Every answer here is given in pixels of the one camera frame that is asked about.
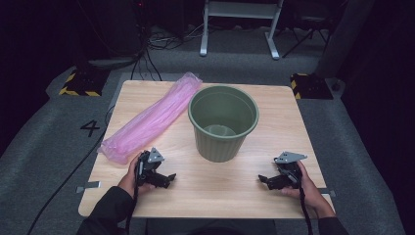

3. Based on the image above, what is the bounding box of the black tripod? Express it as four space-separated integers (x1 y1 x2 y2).
281 14 331 60

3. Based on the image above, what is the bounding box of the yellow black striped base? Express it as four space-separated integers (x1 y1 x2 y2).
58 67 111 98
290 72 335 101

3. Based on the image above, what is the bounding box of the grey pole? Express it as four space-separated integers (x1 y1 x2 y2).
314 0 377 79

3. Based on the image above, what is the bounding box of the right hand-held gripper cable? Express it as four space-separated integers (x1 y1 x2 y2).
299 186 315 235

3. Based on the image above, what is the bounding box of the black floor cable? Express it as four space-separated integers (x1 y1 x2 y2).
25 104 115 235

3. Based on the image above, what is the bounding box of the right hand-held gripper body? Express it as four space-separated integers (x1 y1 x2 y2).
272 150 308 191

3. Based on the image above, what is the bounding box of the bundle of black cables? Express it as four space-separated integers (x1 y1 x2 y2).
128 0 205 82

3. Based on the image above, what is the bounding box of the person's left hand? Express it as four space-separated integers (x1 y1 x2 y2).
117 150 157 199

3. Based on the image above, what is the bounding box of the green plastic bin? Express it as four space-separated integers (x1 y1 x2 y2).
187 84 260 164

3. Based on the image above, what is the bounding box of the grey tape strip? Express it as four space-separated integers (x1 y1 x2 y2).
75 180 103 194
317 187 337 198

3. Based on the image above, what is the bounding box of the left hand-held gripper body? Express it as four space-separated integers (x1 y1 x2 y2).
134 147 166 188

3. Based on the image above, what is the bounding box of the pink plastic bag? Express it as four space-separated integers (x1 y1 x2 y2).
97 71 204 165

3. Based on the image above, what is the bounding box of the white metal stand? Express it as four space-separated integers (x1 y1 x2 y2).
199 0 285 61

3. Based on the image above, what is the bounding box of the person's right hand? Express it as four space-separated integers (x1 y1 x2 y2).
280 160 331 212

